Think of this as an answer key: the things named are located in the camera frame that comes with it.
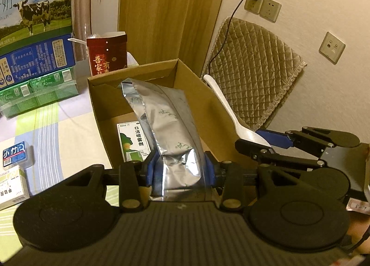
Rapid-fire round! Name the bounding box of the beige curtain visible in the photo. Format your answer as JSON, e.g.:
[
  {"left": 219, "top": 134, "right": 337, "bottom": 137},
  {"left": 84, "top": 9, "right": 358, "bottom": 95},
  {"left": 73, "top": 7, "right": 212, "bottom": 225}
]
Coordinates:
[{"left": 71, "top": 0, "right": 97, "bottom": 61}]

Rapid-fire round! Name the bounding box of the blue printed carton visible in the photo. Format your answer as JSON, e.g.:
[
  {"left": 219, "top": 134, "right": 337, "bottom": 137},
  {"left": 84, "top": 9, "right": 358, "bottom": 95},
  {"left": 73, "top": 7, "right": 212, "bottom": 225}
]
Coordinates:
[{"left": 0, "top": 33, "right": 76, "bottom": 90}]

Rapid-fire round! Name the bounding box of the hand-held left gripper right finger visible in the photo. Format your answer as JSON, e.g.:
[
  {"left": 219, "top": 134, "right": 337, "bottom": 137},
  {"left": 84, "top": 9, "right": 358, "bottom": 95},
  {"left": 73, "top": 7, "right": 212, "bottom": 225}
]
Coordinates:
[{"left": 204, "top": 152, "right": 278, "bottom": 211}]

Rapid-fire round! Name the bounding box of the wooden door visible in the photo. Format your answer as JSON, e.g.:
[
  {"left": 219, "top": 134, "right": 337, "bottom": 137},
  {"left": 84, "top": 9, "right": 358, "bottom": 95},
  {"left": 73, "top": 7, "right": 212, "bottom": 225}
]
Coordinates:
[{"left": 118, "top": 0, "right": 232, "bottom": 76}]

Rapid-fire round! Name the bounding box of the dark charger cable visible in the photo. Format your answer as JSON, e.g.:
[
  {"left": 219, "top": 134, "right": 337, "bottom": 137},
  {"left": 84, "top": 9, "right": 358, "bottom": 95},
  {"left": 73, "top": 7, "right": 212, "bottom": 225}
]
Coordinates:
[{"left": 207, "top": 0, "right": 249, "bottom": 73}]

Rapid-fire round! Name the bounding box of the white data wall socket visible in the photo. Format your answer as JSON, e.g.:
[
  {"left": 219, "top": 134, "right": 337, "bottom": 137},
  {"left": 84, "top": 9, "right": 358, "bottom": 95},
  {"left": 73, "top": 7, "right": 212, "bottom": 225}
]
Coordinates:
[{"left": 319, "top": 32, "right": 346, "bottom": 64}]

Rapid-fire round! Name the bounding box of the red gift box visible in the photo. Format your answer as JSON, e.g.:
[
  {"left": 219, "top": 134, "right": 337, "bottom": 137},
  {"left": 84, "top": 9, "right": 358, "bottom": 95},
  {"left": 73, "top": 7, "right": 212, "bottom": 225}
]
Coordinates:
[{"left": 86, "top": 31, "right": 128, "bottom": 77}]

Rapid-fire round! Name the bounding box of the white medicine box blue logo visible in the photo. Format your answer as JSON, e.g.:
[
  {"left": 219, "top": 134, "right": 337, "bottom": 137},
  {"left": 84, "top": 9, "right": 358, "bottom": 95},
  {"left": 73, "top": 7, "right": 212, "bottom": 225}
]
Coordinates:
[{"left": 0, "top": 165, "right": 30, "bottom": 211}]

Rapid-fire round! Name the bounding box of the silver foil pouch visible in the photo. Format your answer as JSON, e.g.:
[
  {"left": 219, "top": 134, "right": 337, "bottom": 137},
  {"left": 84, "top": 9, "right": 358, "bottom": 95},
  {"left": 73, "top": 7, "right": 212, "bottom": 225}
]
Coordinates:
[{"left": 121, "top": 79, "right": 207, "bottom": 201}]

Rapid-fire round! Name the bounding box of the white plastic spoon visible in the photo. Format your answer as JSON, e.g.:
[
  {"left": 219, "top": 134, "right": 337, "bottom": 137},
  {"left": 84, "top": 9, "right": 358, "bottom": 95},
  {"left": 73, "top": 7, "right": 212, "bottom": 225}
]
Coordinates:
[{"left": 202, "top": 74, "right": 272, "bottom": 148}]

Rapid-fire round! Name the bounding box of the cow print milk carton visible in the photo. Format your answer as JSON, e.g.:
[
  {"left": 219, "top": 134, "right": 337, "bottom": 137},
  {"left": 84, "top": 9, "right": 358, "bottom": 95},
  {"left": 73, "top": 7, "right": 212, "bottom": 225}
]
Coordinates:
[{"left": 0, "top": 0, "right": 73, "bottom": 49}]

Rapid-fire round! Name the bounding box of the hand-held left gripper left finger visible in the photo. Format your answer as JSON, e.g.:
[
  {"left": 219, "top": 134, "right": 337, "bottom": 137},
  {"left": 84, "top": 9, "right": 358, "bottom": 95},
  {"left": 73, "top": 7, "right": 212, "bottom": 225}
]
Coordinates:
[{"left": 66, "top": 150, "right": 158, "bottom": 212}]

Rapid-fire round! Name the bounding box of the green wrapped carton pack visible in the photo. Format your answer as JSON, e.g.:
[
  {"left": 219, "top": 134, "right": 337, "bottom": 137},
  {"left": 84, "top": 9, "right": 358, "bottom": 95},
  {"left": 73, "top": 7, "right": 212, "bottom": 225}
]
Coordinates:
[{"left": 0, "top": 66, "right": 78, "bottom": 119}]

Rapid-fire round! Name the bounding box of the wall socket with plug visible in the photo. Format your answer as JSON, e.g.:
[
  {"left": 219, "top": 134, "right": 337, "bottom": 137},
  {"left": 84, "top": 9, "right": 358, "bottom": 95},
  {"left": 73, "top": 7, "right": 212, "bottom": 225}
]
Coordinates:
[{"left": 244, "top": 0, "right": 264, "bottom": 14}]

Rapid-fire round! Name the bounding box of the quilted beige chair cushion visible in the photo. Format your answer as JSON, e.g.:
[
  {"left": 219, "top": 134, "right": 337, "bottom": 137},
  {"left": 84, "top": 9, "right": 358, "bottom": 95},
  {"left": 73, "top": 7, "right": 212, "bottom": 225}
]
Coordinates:
[{"left": 201, "top": 17, "right": 307, "bottom": 132}]

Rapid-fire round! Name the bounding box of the green and white spray box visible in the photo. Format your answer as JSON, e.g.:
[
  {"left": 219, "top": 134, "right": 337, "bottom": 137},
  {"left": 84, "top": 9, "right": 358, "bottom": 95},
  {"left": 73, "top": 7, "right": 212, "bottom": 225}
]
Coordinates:
[{"left": 116, "top": 121, "right": 151, "bottom": 163}]

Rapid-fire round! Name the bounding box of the small blue plastic box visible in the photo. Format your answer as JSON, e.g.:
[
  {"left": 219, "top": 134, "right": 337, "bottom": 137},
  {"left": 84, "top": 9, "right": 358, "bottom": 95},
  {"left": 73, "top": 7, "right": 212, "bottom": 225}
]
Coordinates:
[{"left": 2, "top": 141, "right": 34, "bottom": 168}]

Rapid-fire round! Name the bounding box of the cardboard box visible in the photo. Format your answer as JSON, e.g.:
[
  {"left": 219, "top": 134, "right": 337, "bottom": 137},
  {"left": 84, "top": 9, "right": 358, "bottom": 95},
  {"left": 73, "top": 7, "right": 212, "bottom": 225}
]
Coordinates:
[{"left": 87, "top": 58, "right": 261, "bottom": 174}]

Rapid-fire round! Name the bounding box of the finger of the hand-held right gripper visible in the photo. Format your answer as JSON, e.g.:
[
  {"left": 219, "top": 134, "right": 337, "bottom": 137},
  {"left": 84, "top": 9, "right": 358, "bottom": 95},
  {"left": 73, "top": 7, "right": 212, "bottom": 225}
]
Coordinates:
[
  {"left": 256, "top": 126, "right": 336, "bottom": 149},
  {"left": 235, "top": 138, "right": 327, "bottom": 170}
]

